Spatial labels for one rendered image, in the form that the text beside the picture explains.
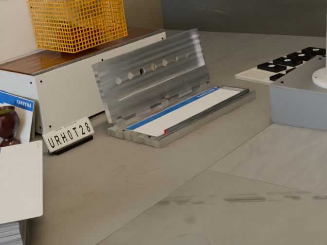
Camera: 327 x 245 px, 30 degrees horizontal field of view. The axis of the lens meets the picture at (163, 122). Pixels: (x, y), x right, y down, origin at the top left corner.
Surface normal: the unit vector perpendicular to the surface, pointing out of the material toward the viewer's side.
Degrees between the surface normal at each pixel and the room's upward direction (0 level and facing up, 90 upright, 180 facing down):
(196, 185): 0
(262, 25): 90
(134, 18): 90
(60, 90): 90
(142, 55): 79
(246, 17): 90
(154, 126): 0
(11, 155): 0
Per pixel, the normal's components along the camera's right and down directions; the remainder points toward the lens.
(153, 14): 0.77, 0.13
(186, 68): 0.68, -0.03
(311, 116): -0.62, 0.34
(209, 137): -0.12, -0.93
